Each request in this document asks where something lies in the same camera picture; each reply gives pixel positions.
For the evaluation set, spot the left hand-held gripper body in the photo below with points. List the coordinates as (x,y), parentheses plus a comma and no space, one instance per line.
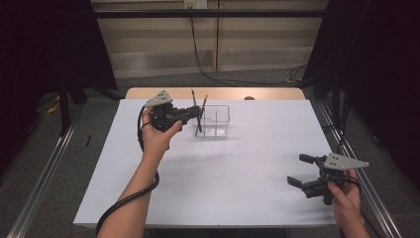
(163,115)

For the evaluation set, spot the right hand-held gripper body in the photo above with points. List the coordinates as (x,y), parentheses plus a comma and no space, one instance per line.
(343,162)

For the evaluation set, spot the black pencil with tan end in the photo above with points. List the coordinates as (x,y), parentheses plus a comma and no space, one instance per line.
(203,105)

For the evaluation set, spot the clear plastic organizer box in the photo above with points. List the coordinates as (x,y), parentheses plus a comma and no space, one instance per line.
(216,124)

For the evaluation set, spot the person's left hand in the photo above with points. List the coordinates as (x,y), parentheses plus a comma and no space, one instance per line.
(157,142)

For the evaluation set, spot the person's right hand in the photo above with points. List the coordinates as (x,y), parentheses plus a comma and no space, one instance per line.
(348,201)

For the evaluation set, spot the dark round table grommet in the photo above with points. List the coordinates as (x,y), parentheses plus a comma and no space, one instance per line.
(249,98)

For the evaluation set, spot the white table sheet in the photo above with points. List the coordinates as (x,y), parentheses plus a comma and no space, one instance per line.
(231,172)

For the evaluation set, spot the small black stick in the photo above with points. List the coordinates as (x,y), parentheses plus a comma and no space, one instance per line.
(88,141)

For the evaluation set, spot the black horizontal bar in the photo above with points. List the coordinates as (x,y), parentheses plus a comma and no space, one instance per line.
(211,13)

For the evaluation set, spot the black metal stand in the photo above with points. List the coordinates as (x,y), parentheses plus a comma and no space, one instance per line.
(62,99)

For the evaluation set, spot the black curtain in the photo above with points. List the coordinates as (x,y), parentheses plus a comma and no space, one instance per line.
(379,66)
(33,49)

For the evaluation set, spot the yellow floor item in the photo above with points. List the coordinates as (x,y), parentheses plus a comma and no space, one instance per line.
(52,108)

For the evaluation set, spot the aluminium floor rail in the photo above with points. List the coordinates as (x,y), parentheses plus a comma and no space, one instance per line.
(383,214)
(35,195)

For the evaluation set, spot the white wall socket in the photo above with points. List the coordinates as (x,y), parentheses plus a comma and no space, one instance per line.
(195,3)

